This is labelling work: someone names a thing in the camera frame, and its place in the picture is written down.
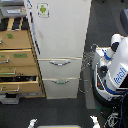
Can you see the grey box on cabinet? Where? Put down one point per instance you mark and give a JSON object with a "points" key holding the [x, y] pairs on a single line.
{"points": [[13, 11]]}

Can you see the wooden drawer cabinet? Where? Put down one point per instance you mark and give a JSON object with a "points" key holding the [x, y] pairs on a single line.
{"points": [[18, 24]]}

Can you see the white fridge door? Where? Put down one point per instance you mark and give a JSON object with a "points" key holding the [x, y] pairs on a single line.
{"points": [[63, 33]]}

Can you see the bottom fridge drawer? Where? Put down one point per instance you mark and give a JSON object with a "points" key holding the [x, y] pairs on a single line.
{"points": [[61, 88]]}

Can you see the fridge drawer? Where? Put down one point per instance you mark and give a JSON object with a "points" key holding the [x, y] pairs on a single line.
{"points": [[60, 68], [61, 88]]}

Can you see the green sticker on fridge door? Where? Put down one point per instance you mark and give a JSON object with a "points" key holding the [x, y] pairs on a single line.
{"points": [[43, 10]]}

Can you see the white gripper tip lower left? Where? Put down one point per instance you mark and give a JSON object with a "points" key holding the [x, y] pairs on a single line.
{"points": [[32, 123]]}

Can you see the white refrigerator cabinet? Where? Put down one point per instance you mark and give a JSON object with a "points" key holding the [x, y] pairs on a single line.
{"points": [[59, 29]]}

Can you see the middle fridge drawer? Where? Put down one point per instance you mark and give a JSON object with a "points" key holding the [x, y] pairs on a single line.
{"points": [[60, 68]]}

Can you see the white blue mobile robot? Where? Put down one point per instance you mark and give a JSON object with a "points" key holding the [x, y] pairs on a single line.
{"points": [[110, 71]]}

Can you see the white gripper tip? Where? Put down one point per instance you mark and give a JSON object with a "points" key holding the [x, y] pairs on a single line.
{"points": [[32, 123], [95, 121]]}

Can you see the bottom open wooden drawer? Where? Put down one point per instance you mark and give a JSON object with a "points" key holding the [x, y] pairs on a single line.
{"points": [[24, 85]]}

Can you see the white gripper tip lower right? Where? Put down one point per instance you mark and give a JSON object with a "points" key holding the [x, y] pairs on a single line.
{"points": [[95, 121]]}

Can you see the top wooden drawer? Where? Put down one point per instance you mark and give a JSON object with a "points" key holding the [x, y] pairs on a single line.
{"points": [[14, 39]]}

